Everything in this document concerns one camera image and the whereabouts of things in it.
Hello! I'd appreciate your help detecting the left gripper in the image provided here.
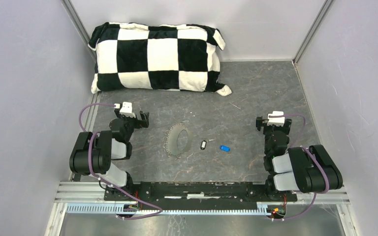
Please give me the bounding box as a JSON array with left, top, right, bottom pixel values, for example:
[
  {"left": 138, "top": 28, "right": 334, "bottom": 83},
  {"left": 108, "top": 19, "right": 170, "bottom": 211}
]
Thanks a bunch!
[{"left": 115, "top": 109, "right": 149, "bottom": 142}]

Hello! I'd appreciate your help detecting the black key fob tag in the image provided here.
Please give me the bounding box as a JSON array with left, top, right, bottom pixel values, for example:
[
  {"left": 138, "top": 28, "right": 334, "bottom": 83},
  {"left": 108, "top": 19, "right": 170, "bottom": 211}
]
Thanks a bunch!
[{"left": 200, "top": 140, "right": 207, "bottom": 150}]

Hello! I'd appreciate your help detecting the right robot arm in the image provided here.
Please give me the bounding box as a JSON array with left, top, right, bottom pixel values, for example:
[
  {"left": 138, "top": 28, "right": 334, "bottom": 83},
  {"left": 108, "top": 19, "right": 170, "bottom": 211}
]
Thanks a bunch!
[{"left": 255, "top": 112, "right": 343, "bottom": 201}]

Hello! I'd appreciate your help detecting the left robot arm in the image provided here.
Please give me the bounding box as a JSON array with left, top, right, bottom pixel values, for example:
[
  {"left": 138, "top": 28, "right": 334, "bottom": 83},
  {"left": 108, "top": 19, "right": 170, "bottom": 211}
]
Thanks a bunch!
[{"left": 69, "top": 108, "right": 150, "bottom": 200}]

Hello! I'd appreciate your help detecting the blue key fob tag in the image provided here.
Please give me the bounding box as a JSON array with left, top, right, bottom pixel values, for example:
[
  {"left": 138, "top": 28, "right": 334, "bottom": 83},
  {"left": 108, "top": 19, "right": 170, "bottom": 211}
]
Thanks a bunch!
[{"left": 220, "top": 145, "right": 231, "bottom": 152}]

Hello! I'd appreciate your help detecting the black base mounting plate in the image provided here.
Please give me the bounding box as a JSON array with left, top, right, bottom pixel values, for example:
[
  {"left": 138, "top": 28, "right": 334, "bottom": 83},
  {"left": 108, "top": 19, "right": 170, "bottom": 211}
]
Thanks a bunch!
[{"left": 103, "top": 182, "right": 298, "bottom": 210}]

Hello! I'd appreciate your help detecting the black and white checkered pillow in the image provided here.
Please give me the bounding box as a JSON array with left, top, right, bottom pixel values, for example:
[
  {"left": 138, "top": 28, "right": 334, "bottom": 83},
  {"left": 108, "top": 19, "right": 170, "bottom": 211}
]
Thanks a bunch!
[{"left": 88, "top": 22, "right": 232, "bottom": 96}]

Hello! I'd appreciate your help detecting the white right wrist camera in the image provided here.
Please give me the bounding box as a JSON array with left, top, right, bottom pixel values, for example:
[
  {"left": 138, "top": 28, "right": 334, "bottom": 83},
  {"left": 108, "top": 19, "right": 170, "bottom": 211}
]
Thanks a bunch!
[{"left": 267, "top": 111, "right": 285, "bottom": 126}]

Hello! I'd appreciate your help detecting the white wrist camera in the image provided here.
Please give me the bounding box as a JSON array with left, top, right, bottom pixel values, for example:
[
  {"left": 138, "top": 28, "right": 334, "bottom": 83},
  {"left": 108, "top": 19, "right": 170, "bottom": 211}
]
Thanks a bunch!
[
  {"left": 114, "top": 102, "right": 136, "bottom": 118},
  {"left": 267, "top": 111, "right": 285, "bottom": 126}
]

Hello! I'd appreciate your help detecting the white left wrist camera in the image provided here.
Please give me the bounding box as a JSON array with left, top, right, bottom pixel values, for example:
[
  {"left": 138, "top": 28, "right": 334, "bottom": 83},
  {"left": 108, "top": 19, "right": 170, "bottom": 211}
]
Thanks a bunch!
[{"left": 114, "top": 102, "right": 136, "bottom": 118}]

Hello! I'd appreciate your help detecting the white slotted cable duct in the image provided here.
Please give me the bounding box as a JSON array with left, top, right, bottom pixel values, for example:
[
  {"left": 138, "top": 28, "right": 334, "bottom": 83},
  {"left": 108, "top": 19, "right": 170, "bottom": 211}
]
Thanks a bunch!
[{"left": 65, "top": 203, "right": 272, "bottom": 216}]

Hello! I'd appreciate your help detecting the aluminium frame rail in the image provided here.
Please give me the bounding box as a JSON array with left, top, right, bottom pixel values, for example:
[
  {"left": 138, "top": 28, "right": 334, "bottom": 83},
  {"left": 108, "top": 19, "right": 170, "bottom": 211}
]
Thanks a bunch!
[{"left": 55, "top": 182, "right": 350, "bottom": 205}]

